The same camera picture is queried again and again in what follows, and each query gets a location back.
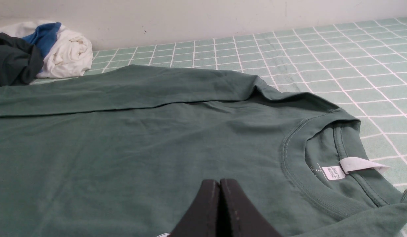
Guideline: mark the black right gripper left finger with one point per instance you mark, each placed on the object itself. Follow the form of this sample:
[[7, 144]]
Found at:
[[200, 219]]

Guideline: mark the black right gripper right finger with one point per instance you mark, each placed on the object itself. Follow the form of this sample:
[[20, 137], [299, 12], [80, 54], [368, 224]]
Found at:
[[238, 216]]

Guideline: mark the green long-sleeve shirt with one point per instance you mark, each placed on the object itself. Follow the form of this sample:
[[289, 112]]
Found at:
[[124, 153]]

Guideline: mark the white crumpled garment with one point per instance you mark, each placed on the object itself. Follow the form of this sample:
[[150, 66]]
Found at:
[[71, 56]]

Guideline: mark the blue crumpled garment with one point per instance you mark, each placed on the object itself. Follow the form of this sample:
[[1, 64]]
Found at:
[[40, 41]]

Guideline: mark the dark teal crumpled garment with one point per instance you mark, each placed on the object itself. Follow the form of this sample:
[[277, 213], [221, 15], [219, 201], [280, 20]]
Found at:
[[20, 61]]

